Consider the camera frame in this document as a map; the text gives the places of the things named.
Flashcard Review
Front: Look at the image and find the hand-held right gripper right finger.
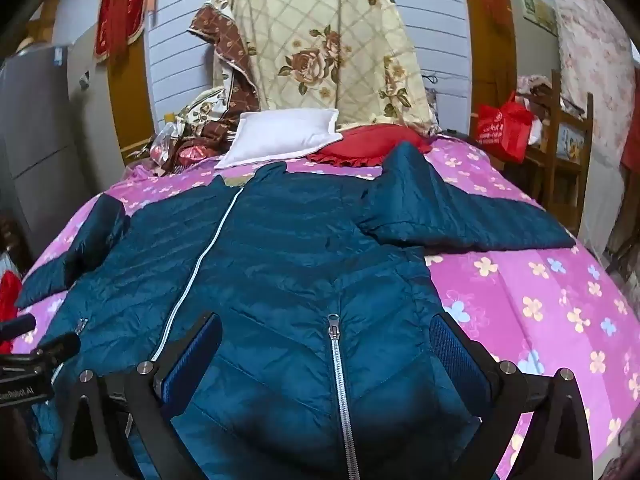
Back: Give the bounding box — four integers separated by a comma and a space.
429, 311, 597, 480

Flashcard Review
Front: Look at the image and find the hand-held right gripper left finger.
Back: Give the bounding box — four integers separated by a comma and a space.
60, 311, 223, 480

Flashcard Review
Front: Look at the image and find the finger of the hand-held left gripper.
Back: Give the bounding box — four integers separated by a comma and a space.
0, 315, 37, 342
36, 333, 82, 362

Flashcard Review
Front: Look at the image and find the teal puffer jacket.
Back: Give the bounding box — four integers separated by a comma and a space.
15, 142, 577, 480

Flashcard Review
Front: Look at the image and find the red cloth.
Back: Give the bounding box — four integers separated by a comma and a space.
0, 270, 24, 357

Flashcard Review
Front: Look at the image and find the pink floral bed sheet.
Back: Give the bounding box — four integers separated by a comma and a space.
10, 135, 640, 480

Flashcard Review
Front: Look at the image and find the clear plastic bag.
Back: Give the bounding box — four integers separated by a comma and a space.
149, 119, 201, 173

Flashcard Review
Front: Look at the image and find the grey refrigerator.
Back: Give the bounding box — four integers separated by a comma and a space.
0, 25, 127, 261

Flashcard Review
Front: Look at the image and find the red ruffled pillow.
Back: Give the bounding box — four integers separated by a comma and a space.
306, 125, 434, 167

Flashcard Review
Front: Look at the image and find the red shopping bag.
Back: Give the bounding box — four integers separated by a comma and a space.
474, 91, 535, 163

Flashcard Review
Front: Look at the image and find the wooden chair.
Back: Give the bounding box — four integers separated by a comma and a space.
519, 69, 596, 233

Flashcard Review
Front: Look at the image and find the white pillow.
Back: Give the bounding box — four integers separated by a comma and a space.
215, 109, 344, 170

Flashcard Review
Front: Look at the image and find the brown patterned quilt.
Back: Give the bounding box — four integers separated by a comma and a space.
172, 4, 262, 171

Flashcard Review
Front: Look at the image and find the pink floral curtain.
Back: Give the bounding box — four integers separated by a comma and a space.
546, 0, 640, 170

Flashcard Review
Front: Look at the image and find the cream rose print quilt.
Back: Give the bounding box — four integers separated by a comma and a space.
202, 0, 434, 137

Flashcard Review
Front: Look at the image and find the red hanging banner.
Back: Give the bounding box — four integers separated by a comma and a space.
94, 0, 152, 62

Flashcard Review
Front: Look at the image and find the wall poster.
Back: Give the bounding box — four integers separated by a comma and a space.
516, 0, 559, 37

